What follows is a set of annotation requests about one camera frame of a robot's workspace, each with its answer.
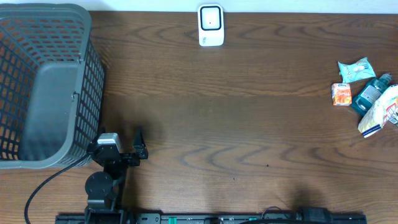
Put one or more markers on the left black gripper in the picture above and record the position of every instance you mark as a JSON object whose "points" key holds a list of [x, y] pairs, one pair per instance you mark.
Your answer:
{"points": [[140, 146]]}

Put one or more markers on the small orange box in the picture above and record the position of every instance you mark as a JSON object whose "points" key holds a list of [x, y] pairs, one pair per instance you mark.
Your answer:
{"points": [[341, 94]]}

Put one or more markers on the teal Listerine mouthwash bottle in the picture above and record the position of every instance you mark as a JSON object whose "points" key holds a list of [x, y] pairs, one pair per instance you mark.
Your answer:
{"points": [[363, 102]]}

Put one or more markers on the teal wet wipes packet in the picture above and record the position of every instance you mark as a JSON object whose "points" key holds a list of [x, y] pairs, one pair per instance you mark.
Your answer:
{"points": [[360, 70]]}

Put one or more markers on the cream snack bag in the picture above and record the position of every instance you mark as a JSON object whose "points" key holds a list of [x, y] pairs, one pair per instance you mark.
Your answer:
{"points": [[382, 111]]}

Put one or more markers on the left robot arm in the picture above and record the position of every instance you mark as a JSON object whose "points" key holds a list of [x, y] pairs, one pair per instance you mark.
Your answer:
{"points": [[105, 188]]}

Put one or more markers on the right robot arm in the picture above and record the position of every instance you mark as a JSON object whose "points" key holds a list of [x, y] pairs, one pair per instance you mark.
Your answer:
{"points": [[314, 214]]}

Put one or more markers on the white barcode scanner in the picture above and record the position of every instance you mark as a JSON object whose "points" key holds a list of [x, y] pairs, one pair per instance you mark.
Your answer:
{"points": [[210, 25]]}

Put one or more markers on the grey plastic mesh basket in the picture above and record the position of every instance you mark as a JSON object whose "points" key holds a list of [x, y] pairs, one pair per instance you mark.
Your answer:
{"points": [[52, 83]]}

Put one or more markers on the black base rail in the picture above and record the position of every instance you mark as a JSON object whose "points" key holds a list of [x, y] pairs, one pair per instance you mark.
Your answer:
{"points": [[155, 218]]}

